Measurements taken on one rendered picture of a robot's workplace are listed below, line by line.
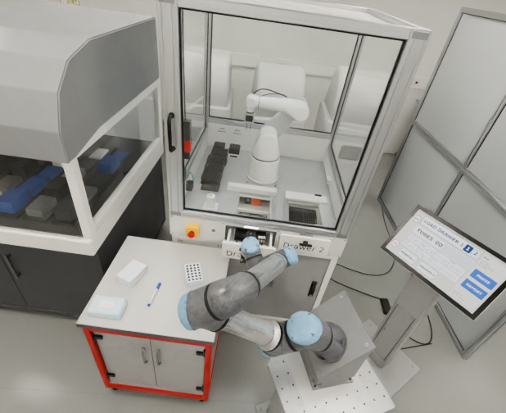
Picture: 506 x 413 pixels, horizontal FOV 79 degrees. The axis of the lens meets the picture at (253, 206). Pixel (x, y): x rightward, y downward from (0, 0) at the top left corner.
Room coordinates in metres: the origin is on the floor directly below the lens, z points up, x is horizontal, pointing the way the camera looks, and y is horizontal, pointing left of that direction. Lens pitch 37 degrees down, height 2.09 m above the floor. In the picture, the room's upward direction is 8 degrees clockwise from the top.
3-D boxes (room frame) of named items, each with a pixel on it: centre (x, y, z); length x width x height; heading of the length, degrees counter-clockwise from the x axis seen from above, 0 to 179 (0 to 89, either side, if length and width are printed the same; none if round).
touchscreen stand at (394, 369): (1.17, -0.98, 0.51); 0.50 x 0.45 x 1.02; 129
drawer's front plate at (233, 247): (1.20, -0.01, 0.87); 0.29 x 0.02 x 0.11; 91
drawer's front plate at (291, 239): (1.32, -0.32, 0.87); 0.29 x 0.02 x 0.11; 91
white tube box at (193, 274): (1.07, 0.26, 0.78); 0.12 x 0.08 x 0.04; 21
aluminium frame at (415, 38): (1.80, -0.04, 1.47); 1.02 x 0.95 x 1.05; 91
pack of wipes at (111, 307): (0.81, 0.60, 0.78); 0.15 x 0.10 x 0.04; 92
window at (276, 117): (1.35, -0.05, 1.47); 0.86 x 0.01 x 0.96; 91
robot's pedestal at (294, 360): (0.70, -0.39, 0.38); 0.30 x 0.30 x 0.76; 25
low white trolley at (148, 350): (1.02, 0.40, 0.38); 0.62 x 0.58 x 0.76; 91
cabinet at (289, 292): (1.80, -0.05, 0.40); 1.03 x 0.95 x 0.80; 91
